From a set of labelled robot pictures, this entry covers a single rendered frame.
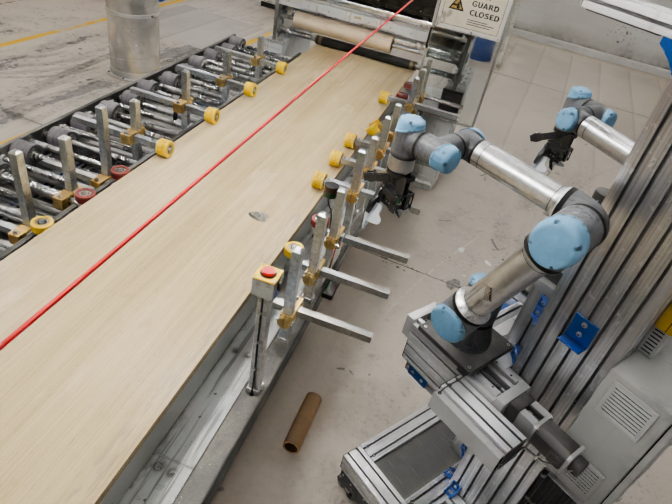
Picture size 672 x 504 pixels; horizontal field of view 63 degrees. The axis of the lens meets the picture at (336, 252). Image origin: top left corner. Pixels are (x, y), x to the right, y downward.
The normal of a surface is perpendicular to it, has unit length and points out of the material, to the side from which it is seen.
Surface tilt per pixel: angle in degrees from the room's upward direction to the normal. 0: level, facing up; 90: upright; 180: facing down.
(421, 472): 0
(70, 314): 0
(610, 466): 90
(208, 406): 0
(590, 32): 90
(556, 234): 83
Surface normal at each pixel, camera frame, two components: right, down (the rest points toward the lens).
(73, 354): 0.17, -0.78
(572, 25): -0.39, 0.51
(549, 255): -0.65, 0.26
